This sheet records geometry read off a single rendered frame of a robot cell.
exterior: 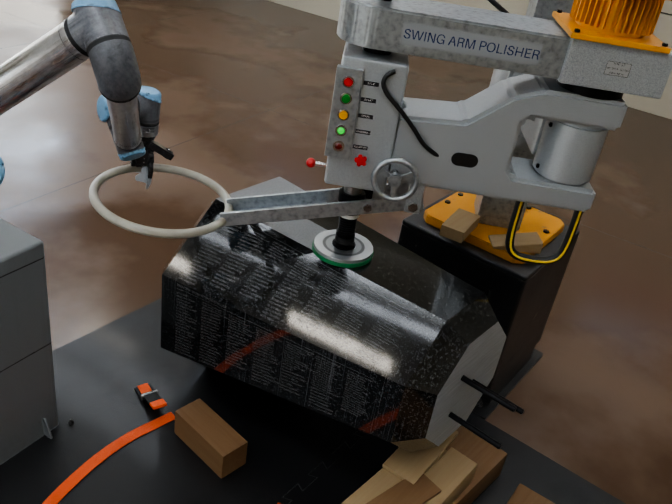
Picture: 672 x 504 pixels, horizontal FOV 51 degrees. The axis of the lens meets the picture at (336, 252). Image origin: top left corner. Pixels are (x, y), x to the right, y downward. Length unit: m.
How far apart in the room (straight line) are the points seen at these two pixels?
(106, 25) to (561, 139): 1.35
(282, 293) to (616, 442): 1.73
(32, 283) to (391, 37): 1.42
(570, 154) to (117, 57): 1.35
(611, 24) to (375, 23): 0.66
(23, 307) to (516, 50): 1.77
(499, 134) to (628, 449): 1.75
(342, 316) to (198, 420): 0.78
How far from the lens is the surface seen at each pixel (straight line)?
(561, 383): 3.69
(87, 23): 2.02
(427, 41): 2.14
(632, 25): 2.24
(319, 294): 2.45
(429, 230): 3.06
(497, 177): 2.31
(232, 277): 2.61
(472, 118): 2.24
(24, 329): 2.66
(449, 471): 2.71
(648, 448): 3.56
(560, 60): 2.20
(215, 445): 2.78
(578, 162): 2.35
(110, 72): 1.98
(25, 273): 2.55
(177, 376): 3.22
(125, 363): 3.30
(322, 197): 2.50
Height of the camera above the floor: 2.16
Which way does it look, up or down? 31 degrees down
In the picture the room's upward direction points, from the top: 9 degrees clockwise
